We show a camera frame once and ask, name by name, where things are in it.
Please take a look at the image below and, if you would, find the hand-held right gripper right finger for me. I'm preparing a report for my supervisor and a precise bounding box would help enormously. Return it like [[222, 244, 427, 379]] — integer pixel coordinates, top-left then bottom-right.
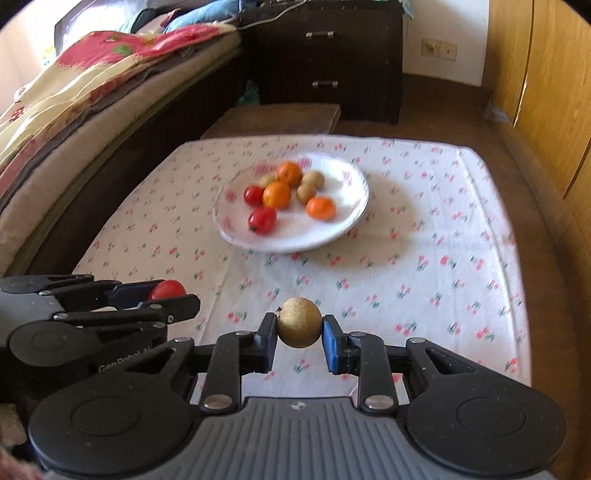
[[322, 314, 478, 413]]

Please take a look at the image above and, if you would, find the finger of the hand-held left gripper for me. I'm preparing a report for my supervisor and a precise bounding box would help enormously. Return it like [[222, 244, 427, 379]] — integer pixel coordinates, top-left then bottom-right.
[[39, 276, 161, 311], [53, 294, 201, 345]]

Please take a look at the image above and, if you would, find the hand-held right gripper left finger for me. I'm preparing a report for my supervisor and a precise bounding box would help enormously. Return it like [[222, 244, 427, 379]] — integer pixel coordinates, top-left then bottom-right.
[[127, 312, 279, 411]]

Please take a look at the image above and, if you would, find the white floral-rimmed plate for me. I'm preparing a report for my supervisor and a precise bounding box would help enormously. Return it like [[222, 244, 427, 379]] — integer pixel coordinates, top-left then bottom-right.
[[213, 151, 371, 254]]

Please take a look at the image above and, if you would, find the small orange mandarin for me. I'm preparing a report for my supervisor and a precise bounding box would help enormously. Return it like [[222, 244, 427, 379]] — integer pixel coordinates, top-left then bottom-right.
[[262, 181, 293, 210], [276, 161, 304, 188], [305, 196, 336, 221]]

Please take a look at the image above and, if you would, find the person's left forearm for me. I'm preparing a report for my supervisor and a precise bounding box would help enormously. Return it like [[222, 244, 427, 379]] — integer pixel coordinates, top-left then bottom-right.
[[0, 443, 43, 480]]

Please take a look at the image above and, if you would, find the cherry-printed tablecloth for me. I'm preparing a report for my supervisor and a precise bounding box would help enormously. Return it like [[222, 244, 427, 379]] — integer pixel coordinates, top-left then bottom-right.
[[71, 134, 533, 404]]

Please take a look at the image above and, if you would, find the low wooden stool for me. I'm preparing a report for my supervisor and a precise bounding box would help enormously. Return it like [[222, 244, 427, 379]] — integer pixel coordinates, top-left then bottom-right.
[[201, 104, 341, 139]]

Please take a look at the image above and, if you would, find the floral bed blanket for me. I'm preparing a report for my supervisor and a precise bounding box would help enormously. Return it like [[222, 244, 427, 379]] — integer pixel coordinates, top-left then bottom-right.
[[0, 21, 241, 195]]

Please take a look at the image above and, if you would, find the dark wooden dresser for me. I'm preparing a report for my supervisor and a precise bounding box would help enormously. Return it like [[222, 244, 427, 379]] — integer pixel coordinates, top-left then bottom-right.
[[238, 0, 404, 125]]

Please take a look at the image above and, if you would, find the blue cloth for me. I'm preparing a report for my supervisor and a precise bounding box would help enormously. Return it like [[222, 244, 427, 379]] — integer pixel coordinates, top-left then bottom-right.
[[164, 0, 237, 32]]

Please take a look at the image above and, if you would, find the yellow wooden wardrobe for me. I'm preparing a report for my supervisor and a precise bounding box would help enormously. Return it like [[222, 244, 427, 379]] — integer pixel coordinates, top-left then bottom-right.
[[487, 0, 591, 259]]

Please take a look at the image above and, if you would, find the wall socket plate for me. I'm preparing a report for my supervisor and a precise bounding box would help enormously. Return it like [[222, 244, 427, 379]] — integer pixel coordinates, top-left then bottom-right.
[[422, 39, 458, 61]]

